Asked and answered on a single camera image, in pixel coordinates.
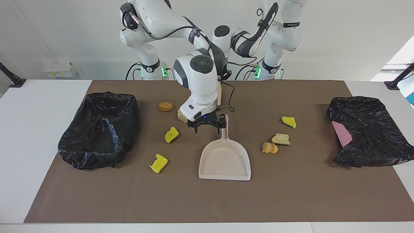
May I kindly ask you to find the beige plastic dustpan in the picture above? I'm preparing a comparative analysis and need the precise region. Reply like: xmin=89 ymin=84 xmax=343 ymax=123
xmin=198 ymin=114 xmax=251 ymax=181

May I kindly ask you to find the black trash bag bin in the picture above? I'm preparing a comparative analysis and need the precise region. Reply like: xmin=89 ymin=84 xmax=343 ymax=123
xmin=58 ymin=92 xmax=140 ymax=170

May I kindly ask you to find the white wall socket box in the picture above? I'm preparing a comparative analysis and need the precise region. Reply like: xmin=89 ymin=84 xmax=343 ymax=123
xmin=43 ymin=62 xmax=77 ymax=78

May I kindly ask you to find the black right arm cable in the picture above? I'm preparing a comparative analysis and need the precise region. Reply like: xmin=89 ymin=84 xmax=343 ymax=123
xmin=129 ymin=13 xmax=235 ymax=113

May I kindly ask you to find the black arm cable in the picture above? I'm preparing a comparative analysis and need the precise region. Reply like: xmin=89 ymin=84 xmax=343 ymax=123
xmin=226 ymin=9 xmax=270 ymax=67
xmin=129 ymin=13 xmax=235 ymax=113

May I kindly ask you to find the beige sponge chunk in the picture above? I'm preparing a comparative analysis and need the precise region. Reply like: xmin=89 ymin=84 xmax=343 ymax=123
xmin=272 ymin=133 xmax=291 ymax=146

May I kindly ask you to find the brown table mat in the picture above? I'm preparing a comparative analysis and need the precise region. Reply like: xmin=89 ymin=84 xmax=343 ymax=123
xmin=24 ymin=80 xmax=414 ymax=224

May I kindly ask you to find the black left base cable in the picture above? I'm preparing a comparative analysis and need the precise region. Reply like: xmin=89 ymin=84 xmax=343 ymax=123
xmin=234 ymin=63 xmax=259 ymax=81

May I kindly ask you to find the black clamp stand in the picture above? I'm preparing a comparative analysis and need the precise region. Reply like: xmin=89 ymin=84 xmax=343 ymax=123
xmin=0 ymin=62 xmax=27 ymax=88
xmin=384 ymin=63 xmax=414 ymax=90

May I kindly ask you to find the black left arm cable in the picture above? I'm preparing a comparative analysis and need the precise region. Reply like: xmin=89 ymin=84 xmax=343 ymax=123
xmin=226 ymin=9 xmax=270 ymax=67

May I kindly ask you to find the pink sheet in bag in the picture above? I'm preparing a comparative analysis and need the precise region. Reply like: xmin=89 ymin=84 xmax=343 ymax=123
xmin=332 ymin=121 xmax=353 ymax=148

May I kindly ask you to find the black trash bag over pink bin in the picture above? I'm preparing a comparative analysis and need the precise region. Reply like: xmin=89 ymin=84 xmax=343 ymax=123
xmin=326 ymin=96 xmax=414 ymax=168

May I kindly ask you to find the yellow sponge piece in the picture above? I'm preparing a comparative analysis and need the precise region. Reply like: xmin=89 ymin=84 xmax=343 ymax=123
xmin=281 ymin=116 xmax=297 ymax=129
xmin=149 ymin=154 xmax=169 ymax=174
xmin=165 ymin=127 xmax=179 ymax=144

